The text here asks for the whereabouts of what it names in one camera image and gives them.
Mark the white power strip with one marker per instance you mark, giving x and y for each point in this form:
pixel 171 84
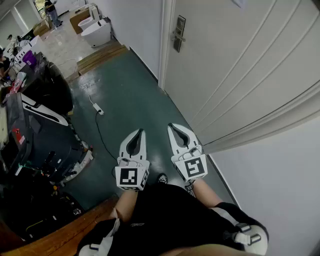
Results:
pixel 98 109

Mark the wooden plank platform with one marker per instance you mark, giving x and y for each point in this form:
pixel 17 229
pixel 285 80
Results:
pixel 100 58

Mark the small white toilet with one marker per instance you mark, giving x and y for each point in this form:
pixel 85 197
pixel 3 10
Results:
pixel 86 23

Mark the purple bucket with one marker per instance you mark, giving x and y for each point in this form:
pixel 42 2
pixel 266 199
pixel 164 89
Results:
pixel 29 58

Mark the person's black shirt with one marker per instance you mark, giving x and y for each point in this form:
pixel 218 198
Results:
pixel 170 215

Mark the brown wooden railing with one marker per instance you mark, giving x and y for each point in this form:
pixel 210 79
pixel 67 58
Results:
pixel 62 235

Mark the pile of black equipment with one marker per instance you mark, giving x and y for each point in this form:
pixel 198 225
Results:
pixel 37 212

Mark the person's shoe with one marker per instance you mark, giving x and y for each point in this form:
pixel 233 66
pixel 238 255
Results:
pixel 190 189
pixel 162 178

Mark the small cardboard box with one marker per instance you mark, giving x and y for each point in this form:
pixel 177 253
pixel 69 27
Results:
pixel 41 28

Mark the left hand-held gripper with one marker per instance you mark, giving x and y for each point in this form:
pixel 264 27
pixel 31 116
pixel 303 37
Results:
pixel 128 177

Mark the large white toilet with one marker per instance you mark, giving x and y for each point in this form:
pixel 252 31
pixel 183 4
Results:
pixel 96 33

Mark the large cardboard box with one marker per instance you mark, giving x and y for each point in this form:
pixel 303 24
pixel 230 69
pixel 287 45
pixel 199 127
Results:
pixel 78 20

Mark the white door frame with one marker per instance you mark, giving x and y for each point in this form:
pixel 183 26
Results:
pixel 166 50

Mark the black plastic cover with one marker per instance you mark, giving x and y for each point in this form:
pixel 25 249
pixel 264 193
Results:
pixel 50 85

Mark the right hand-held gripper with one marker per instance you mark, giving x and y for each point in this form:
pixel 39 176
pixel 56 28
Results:
pixel 193 168

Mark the person's right shoe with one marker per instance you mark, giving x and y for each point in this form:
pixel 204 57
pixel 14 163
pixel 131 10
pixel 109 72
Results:
pixel 190 189

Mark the silver door lock plate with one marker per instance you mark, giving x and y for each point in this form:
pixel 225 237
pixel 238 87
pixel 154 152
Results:
pixel 180 23

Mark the person's left forearm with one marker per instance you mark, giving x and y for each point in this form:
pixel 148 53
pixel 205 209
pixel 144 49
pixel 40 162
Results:
pixel 125 205

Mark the person's chin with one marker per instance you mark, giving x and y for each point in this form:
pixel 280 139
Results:
pixel 212 251

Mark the white work table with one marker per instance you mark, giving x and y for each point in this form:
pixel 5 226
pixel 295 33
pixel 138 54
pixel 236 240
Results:
pixel 32 43

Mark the black and white machine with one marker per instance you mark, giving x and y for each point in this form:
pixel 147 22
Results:
pixel 45 140

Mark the person's right forearm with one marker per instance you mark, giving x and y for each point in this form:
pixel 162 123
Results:
pixel 207 193

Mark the person's left shoe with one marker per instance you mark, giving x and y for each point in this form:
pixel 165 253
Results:
pixel 162 178

